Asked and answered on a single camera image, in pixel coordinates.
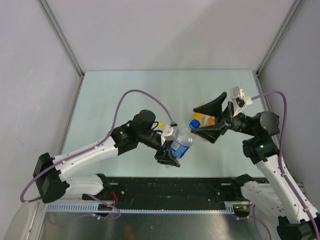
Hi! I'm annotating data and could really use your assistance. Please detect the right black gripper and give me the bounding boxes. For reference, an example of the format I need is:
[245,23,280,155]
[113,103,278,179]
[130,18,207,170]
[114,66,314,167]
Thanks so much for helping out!
[191,92,258,144]

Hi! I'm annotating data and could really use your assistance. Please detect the orange juice bottle yellow cap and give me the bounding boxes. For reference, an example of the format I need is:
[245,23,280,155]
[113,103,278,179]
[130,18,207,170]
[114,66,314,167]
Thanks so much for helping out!
[205,116,216,126]

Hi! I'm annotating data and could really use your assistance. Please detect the yellow honey pomelo drink bottle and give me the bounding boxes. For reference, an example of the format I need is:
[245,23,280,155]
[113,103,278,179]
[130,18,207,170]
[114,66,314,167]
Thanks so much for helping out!
[192,101,206,127]

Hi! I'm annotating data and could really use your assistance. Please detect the clear blue-cap water bottle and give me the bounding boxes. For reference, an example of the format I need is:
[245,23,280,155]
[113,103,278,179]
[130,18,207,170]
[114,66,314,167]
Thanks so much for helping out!
[168,125,197,162]

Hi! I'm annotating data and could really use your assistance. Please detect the blue bottle cap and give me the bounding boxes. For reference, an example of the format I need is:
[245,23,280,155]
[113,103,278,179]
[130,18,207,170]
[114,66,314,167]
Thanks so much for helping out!
[189,119,201,129]

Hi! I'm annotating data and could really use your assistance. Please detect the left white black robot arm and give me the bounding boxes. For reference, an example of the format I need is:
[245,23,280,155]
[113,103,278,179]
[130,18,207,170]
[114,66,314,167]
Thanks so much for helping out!
[33,110,180,204]

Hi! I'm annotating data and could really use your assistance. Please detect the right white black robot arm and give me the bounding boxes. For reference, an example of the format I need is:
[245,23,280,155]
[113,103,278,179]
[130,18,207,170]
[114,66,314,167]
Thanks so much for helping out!
[191,88,320,240]

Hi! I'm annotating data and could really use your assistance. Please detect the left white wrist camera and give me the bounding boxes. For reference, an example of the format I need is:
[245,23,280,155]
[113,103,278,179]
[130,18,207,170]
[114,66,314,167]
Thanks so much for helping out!
[160,125,180,146]

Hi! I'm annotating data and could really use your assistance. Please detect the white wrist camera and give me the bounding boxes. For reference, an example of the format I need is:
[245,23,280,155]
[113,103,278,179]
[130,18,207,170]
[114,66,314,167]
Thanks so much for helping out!
[160,125,180,146]
[230,86,253,117]

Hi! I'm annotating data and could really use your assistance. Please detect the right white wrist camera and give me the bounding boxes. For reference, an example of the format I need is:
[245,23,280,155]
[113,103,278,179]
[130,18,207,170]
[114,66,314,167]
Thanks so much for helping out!
[230,86,253,117]

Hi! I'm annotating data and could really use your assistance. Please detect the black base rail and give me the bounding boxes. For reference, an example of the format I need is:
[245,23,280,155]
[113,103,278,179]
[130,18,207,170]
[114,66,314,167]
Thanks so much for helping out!
[95,177,245,211]

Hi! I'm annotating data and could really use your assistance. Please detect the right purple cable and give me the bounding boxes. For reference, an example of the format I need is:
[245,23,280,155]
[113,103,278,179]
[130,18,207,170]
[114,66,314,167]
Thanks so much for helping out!
[251,90,320,226]

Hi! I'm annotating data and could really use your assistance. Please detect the purple cable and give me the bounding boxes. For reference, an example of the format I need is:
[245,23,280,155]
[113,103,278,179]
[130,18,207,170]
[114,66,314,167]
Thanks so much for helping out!
[19,89,177,203]
[251,90,320,226]

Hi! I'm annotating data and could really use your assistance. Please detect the grey cable duct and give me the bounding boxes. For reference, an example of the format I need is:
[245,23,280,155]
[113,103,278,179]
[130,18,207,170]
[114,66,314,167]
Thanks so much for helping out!
[44,201,237,215]

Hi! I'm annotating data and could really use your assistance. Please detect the right aluminium frame post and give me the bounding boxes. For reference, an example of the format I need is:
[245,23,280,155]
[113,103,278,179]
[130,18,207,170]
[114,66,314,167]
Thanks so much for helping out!
[257,0,307,75]

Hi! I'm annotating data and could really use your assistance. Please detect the aluminium frame post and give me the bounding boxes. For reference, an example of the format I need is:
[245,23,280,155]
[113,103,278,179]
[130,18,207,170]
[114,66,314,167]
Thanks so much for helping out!
[257,0,307,75]
[36,0,85,77]

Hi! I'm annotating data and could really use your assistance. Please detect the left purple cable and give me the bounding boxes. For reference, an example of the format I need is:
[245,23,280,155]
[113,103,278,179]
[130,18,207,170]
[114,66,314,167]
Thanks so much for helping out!
[19,89,177,203]

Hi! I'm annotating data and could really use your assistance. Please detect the left aluminium frame post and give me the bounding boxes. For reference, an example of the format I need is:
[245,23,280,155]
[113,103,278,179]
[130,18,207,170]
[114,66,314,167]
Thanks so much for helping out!
[36,0,85,77]

